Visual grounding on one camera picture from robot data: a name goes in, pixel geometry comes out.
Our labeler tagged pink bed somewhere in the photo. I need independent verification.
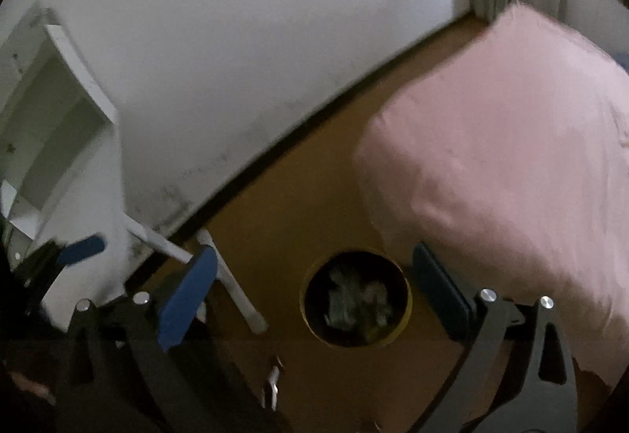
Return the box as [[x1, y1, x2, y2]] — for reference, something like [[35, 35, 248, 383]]
[[353, 2, 629, 392]]

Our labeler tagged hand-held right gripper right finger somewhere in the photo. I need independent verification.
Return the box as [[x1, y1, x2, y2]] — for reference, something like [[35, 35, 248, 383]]
[[408, 242, 579, 433]]

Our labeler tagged heap of crumpled tissues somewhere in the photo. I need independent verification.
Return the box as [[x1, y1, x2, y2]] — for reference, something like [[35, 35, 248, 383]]
[[323, 266, 396, 330]]

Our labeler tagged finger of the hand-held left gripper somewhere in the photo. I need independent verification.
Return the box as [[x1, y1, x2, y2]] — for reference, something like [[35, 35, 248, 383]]
[[22, 234, 107, 291]]

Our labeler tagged white shelf unit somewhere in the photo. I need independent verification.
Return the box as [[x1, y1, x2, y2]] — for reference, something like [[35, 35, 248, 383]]
[[0, 3, 121, 267]]

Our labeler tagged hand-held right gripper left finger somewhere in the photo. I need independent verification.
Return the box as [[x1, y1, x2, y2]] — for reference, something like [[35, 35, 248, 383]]
[[54, 246, 232, 433]]

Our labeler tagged round yellow-rimmed trash bin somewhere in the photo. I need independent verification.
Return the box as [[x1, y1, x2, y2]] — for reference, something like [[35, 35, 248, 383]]
[[299, 247, 412, 349]]

